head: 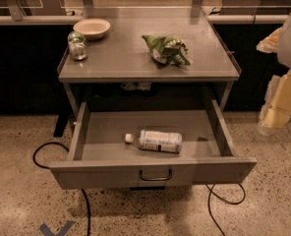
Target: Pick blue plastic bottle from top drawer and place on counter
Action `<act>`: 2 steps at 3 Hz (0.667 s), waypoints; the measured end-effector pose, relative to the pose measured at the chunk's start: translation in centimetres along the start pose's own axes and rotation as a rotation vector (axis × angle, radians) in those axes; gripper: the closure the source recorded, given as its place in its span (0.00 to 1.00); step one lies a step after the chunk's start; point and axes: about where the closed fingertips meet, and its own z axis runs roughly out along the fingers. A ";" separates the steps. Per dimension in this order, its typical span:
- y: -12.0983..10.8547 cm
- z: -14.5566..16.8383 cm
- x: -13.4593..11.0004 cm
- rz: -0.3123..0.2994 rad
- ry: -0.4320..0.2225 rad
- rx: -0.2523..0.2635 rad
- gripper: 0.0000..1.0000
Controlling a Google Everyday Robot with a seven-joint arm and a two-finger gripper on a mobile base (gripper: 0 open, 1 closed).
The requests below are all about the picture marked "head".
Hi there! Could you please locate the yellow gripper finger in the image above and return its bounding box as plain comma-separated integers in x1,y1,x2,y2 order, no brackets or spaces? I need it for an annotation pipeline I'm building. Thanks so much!
258,69,291,136
257,29,281,53

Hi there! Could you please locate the blue label plastic bottle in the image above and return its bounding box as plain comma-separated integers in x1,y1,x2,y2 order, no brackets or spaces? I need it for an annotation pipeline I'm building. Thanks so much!
125,130,183,153

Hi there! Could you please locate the grey drawer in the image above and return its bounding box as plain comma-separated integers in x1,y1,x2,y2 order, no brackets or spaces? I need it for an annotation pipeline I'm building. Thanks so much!
50,100,257,189

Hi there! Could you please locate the grey metal counter table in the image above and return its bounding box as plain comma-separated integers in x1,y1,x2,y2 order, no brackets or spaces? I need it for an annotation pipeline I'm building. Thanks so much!
59,7,240,113

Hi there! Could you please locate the green chip bag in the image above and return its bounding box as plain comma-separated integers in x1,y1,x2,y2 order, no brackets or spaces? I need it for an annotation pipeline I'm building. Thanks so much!
143,35,192,67

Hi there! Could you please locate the white ceramic bowl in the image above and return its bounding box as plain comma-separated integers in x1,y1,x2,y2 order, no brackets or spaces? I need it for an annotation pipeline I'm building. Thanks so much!
74,19,110,40

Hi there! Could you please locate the green soda can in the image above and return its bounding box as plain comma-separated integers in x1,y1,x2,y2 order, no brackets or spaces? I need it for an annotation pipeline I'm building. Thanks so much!
68,31,87,61

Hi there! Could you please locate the black cable right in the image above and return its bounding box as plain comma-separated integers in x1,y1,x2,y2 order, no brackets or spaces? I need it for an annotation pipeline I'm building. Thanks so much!
205,182,247,236

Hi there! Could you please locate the black cable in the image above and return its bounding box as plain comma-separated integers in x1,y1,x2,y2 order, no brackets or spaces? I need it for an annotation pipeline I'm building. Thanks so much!
205,182,247,236
32,142,92,236

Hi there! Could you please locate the black drawer handle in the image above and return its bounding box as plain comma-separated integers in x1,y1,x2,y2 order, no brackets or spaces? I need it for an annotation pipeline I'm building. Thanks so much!
139,169,173,182

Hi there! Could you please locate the black cable left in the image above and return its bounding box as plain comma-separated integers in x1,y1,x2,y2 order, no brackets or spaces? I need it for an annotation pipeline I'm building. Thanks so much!
32,142,92,236

